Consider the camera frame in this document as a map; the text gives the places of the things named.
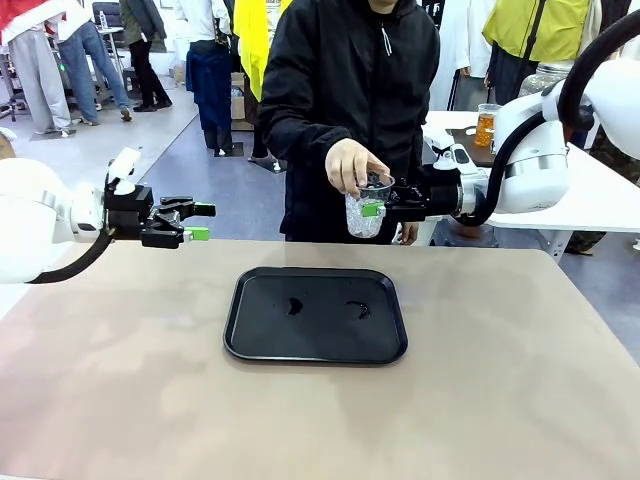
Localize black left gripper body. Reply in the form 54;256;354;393
103;184;164;241

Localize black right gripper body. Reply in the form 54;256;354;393
389;166;464;224

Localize short clear iced cup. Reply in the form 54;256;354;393
344;172;396;239

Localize tall clear plastic cup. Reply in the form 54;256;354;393
474;103;503;149

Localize person's right forearm black sleeve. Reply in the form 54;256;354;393
258;117;351;161

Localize person's left forearm black sleeve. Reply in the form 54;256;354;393
397;119;430;226

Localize glass drink dispenser jar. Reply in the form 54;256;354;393
518;62;572;100

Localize person's right hand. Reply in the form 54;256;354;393
324;138;392;199

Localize small black tray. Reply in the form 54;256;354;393
444;127;496;169

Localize person in black hoodie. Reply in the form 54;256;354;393
257;0;441;246

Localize cardboard box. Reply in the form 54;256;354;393
230;72;261;132

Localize mannequin white shirt navy skirt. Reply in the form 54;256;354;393
174;0;244;157

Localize large black serving tray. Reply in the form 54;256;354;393
223;266;409;365

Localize person in blue jeans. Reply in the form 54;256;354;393
57;0;134;125

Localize person in black clothes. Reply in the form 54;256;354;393
119;0;174;114

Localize mannequin white coat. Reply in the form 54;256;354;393
432;0;494;112

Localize white side table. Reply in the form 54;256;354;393
422;110;640;256

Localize person red top grey trousers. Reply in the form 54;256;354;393
0;0;72;136

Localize yellow hanging garment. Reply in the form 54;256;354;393
233;0;271;101

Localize mannequin yellow-green jacket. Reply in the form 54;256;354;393
482;0;594;106

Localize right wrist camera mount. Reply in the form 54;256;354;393
423;135;471;174

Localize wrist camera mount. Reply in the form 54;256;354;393
106;146;142;196
423;135;471;174

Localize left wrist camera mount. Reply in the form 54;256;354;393
106;146;142;196

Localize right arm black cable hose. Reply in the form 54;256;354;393
452;7;640;230

